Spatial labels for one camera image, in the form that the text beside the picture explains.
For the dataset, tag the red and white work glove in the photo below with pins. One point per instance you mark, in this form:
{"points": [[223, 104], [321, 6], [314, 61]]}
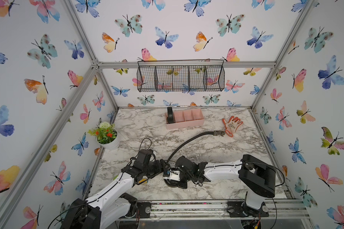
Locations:
{"points": [[231, 125]]}

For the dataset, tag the pink divided storage box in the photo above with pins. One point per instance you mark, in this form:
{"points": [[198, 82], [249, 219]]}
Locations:
{"points": [[186, 118]]}

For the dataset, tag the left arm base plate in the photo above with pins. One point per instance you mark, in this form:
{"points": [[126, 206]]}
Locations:
{"points": [[140, 210]]}

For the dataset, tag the white flower pot with plant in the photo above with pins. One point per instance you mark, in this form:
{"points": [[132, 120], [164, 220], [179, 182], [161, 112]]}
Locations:
{"points": [[106, 135]]}

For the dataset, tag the aluminium front rail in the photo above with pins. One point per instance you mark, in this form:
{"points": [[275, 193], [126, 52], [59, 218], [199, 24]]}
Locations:
{"points": [[216, 209]]}

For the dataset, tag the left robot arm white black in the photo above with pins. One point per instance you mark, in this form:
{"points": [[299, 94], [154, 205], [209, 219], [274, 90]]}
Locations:
{"points": [[112, 202]]}

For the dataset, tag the black wire wall basket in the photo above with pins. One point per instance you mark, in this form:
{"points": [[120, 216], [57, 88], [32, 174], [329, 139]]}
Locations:
{"points": [[188, 76]]}

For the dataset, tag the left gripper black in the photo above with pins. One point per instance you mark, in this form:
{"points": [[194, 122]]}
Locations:
{"points": [[158, 170]]}

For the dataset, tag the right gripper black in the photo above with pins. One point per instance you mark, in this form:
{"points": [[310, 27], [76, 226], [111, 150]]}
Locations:
{"points": [[181, 184]]}

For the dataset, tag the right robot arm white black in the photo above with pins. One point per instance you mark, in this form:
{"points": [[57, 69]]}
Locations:
{"points": [[257, 175]]}

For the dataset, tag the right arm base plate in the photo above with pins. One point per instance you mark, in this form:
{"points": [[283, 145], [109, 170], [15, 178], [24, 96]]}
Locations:
{"points": [[239, 209]]}

